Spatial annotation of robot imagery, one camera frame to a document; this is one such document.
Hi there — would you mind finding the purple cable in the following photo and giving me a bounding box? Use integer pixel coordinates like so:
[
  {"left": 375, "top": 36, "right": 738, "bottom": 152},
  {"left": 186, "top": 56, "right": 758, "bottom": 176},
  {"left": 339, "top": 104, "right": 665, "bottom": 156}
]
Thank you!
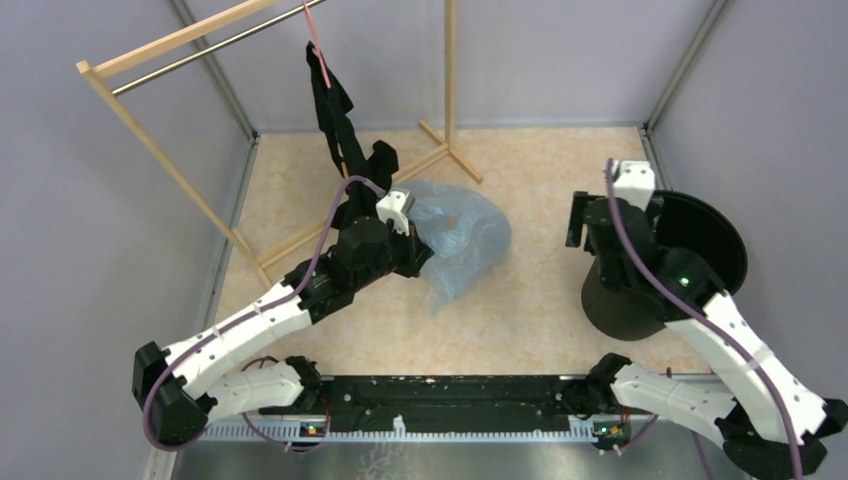
[
  {"left": 142, "top": 174, "right": 389, "bottom": 454},
  {"left": 604, "top": 157, "right": 806, "bottom": 480}
]

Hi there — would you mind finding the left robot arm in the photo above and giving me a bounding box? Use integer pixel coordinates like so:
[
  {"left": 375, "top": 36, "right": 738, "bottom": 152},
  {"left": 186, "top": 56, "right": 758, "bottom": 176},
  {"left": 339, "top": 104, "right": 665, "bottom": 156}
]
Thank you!
[{"left": 132, "top": 216, "right": 434, "bottom": 451}]

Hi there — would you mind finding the blue plastic trash bag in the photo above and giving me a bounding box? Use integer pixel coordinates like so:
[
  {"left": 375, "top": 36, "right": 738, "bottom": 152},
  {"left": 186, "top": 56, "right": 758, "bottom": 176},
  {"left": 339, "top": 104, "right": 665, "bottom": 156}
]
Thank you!
[{"left": 400, "top": 180, "right": 512, "bottom": 313}]

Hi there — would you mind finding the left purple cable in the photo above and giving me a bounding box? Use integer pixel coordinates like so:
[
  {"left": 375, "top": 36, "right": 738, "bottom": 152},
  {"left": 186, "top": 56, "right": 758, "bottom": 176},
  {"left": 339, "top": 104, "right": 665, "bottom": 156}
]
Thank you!
[{"left": 142, "top": 174, "right": 389, "bottom": 454}]

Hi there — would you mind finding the black trash bin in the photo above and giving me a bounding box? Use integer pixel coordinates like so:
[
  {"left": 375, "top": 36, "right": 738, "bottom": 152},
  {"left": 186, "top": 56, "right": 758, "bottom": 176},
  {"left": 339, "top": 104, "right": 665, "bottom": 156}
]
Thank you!
[{"left": 580, "top": 190, "right": 748, "bottom": 341}]

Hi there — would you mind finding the black garment on hanger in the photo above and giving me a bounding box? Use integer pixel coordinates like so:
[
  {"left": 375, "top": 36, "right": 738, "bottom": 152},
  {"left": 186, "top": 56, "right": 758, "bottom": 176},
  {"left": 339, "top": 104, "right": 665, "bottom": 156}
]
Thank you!
[{"left": 306, "top": 42, "right": 399, "bottom": 230}]

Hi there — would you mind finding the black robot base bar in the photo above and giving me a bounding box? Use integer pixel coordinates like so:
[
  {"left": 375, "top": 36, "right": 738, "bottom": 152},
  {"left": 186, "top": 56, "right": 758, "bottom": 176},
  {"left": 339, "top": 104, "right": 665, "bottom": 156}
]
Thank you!
[{"left": 259, "top": 375, "right": 621, "bottom": 434}]

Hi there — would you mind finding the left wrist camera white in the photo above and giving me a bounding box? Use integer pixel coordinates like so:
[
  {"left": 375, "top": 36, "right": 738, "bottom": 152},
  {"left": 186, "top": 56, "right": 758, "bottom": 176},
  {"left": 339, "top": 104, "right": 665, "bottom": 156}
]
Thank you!
[{"left": 376, "top": 189, "right": 414, "bottom": 237}]

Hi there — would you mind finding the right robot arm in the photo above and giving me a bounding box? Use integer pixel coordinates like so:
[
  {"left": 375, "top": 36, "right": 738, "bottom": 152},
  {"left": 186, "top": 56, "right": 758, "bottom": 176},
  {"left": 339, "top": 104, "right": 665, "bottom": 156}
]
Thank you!
[{"left": 566, "top": 190, "right": 847, "bottom": 479}]

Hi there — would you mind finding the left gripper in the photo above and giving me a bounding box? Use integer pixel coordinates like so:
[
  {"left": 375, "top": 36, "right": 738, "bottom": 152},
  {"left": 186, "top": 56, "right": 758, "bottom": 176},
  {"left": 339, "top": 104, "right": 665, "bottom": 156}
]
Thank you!
[{"left": 353, "top": 216, "right": 435, "bottom": 290}]

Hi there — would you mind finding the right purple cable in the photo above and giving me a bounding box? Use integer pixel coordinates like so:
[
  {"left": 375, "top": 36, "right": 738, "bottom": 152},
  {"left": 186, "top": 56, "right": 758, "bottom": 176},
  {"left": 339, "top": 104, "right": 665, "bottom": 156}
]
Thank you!
[{"left": 604, "top": 157, "right": 806, "bottom": 480}]

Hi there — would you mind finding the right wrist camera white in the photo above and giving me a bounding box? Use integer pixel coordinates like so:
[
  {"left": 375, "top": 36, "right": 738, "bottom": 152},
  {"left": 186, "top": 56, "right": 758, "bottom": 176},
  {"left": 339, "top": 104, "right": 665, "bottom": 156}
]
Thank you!
[{"left": 612, "top": 160, "right": 657, "bottom": 210}]

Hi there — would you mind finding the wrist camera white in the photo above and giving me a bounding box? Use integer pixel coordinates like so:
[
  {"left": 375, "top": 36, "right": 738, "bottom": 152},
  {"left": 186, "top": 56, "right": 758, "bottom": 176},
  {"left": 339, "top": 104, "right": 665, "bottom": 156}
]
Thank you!
[
  {"left": 376, "top": 189, "right": 414, "bottom": 237},
  {"left": 612, "top": 160, "right": 657, "bottom": 210}
]

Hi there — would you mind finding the pink clothes hanger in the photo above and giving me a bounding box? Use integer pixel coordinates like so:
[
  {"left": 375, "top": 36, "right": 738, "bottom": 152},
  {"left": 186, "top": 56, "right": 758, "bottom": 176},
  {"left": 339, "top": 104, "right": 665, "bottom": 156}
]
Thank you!
[{"left": 301, "top": 0, "right": 332, "bottom": 89}]

